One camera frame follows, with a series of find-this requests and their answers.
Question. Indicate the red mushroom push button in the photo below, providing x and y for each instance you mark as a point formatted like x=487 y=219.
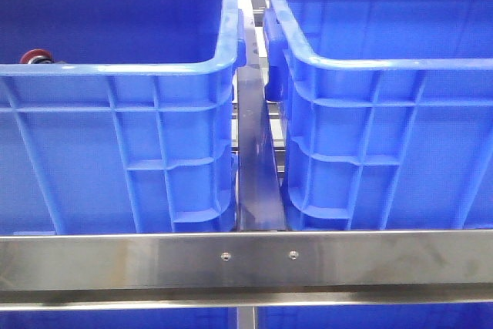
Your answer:
x=37 y=56

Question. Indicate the blue plastic bin front left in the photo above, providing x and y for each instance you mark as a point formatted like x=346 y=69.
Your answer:
x=129 y=130

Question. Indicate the blue plastic bin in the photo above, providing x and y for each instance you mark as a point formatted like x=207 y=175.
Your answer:
x=129 y=130
x=387 y=111

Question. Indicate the blue plastic bin front right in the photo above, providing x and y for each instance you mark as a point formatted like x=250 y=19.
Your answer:
x=387 y=111

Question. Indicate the blue bin lower left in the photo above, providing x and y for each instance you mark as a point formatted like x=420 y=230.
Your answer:
x=151 y=318

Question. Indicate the blue bin lower right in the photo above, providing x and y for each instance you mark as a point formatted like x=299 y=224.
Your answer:
x=475 y=315

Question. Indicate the stainless steel front rail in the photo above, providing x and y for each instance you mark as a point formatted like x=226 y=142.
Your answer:
x=100 y=272

